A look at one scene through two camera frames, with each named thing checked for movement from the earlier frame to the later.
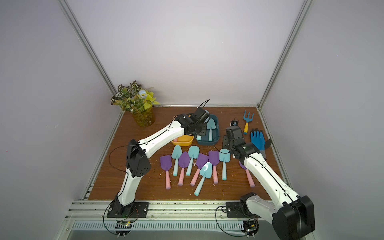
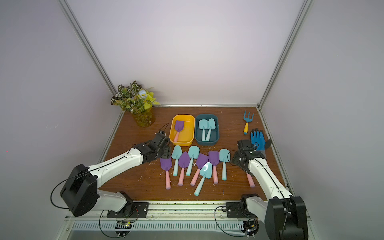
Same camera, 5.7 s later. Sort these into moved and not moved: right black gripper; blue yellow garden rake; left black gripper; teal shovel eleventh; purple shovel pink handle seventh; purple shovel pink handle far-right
Moved: left black gripper; right black gripper
Not moved: purple shovel pink handle seventh; blue yellow garden rake; teal shovel eleventh; purple shovel pink handle far-right
